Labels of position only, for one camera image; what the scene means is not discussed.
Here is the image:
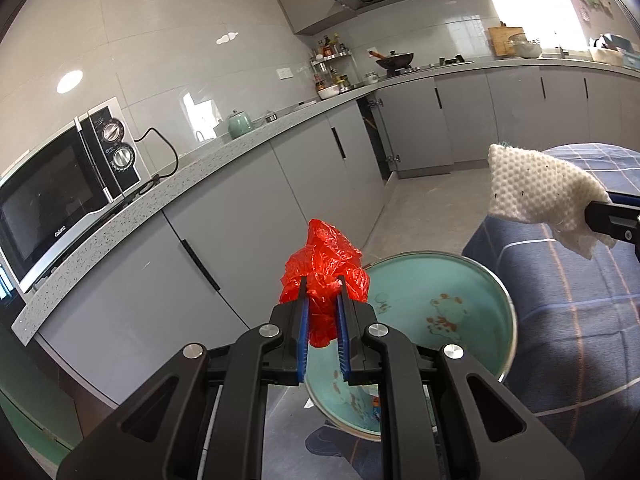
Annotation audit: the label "white dish basket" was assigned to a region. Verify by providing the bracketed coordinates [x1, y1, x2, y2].
[588, 34, 627, 66]

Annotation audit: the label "metal spice rack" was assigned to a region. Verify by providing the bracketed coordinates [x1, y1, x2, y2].
[309, 34, 357, 99]

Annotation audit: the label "blue plaid tablecloth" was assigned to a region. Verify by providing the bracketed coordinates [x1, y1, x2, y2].
[460, 142, 640, 480]

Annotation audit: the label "bright window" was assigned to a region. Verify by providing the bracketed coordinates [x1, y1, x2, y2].
[487, 0, 592, 54]

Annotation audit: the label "black wok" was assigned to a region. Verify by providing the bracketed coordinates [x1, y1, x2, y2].
[368, 48, 416, 72]

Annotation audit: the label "grey speckled countertop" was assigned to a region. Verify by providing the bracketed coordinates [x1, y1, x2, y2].
[11, 55, 640, 347]

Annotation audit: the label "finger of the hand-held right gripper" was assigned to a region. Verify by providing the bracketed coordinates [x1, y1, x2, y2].
[584, 201, 640, 262]
[606, 190, 640, 209]

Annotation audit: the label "red plastic bag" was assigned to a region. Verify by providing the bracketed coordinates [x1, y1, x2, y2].
[278, 218, 372, 349]

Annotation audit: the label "gas stove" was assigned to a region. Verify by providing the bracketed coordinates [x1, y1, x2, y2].
[385, 54, 476, 79]

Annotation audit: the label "white foam sheet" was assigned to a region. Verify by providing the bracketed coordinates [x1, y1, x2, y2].
[487, 142, 619, 261]

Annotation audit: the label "black power cable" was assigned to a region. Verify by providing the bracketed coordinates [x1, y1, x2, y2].
[120, 126, 181, 207]

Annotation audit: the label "microwave oven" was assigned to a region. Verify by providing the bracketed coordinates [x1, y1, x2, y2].
[0, 96, 156, 295]

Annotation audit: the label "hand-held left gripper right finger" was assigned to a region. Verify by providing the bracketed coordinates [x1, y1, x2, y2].
[336, 275, 586, 480]

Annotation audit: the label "grey lower cabinets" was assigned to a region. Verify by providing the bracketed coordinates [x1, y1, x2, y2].
[30, 62, 640, 407]

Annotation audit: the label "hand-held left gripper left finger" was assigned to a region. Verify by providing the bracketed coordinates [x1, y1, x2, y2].
[56, 275, 311, 480]

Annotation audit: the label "dark shoe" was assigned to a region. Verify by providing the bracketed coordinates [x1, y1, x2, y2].
[304, 424, 382, 459]

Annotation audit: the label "wooden cutting board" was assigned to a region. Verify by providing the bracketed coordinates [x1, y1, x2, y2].
[487, 24, 525, 59]

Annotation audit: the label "teal enamel basin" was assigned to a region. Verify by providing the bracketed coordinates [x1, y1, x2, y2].
[303, 252, 517, 444]

